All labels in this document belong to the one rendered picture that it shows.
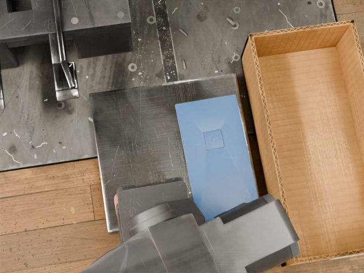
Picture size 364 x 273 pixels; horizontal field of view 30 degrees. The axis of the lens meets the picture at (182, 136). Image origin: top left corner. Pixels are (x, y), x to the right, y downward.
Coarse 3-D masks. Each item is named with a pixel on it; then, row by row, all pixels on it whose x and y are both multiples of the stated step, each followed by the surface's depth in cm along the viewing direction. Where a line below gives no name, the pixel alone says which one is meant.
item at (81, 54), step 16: (16, 0) 75; (80, 32) 73; (96, 32) 74; (112, 32) 74; (128, 32) 75; (0, 48) 73; (16, 48) 80; (80, 48) 77; (96, 48) 78; (112, 48) 78; (128, 48) 79; (16, 64) 79
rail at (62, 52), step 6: (54, 0) 72; (54, 6) 72; (54, 12) 72; (60, 18) 72; (60, 24) 71; (60, 30) 71; (60, 36) 71; (60, 42) 71; (60, 48) 71; (60, 54) 71; (66, 54) 72; (60, 60) 70; (66, 60) 71
